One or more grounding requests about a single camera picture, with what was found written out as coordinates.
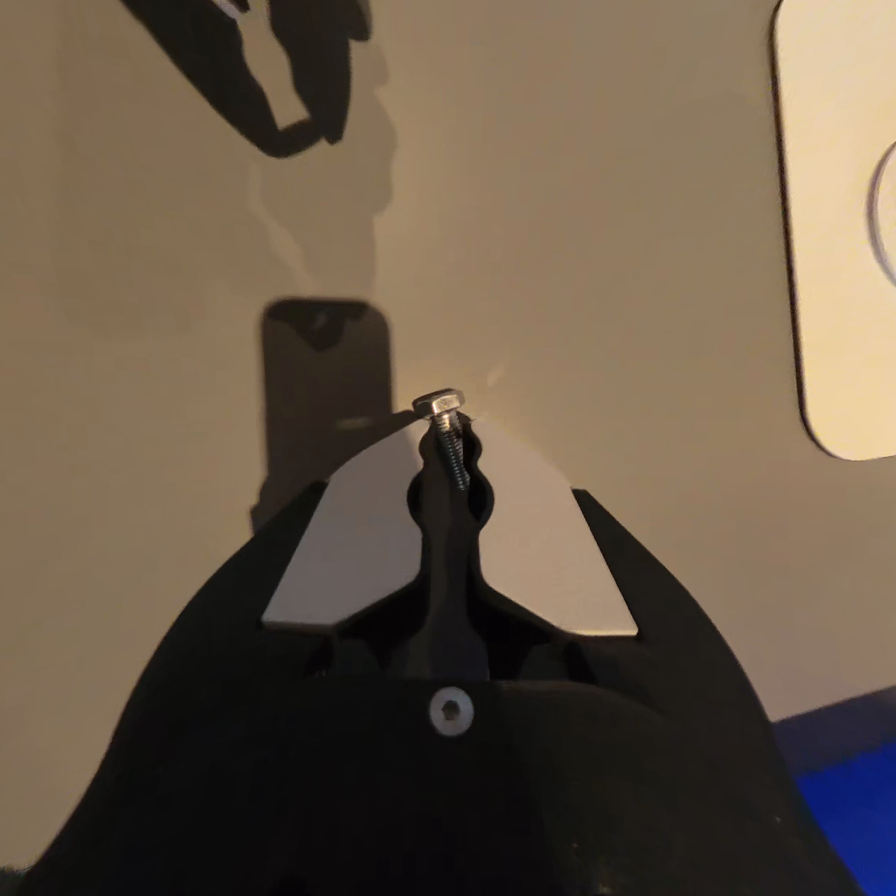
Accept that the steel hex bolt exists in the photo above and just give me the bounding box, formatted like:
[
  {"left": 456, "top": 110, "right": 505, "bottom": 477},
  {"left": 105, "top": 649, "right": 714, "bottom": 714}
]
[{"left": 412, "top": 390, "right": 473, "bottom": 491}]

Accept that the white metal sheet stand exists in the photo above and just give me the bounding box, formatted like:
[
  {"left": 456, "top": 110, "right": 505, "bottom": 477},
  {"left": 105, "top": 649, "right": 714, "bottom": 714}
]
[{"left": 772, "top": 0, "right": 896, "bottom": 462}]

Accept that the blue plastic bin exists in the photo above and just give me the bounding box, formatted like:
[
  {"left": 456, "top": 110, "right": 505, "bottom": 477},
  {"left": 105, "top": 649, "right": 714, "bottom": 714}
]
[{"left": 770, "top": 688, "right": 896, "bottom": 896}]

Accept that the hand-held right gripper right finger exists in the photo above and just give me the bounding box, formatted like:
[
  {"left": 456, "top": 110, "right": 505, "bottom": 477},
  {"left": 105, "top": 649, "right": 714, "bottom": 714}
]
[{"left": 462, "top": 420, "right": 639, "bottom": 676}]

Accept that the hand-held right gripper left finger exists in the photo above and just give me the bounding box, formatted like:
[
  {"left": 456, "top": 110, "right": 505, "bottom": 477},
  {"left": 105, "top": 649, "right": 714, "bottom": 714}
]
[{"left": 261, "top": 420, "right": 450, "bottom": 676}]

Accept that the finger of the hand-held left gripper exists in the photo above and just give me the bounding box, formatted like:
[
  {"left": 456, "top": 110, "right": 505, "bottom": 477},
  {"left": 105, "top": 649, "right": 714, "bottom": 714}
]
[
  {"left": 269, "top": 0, "right": 373, "bottom": 147},
  {"left": 119, "top": 0, "right": 312, "bottom": 161}
]

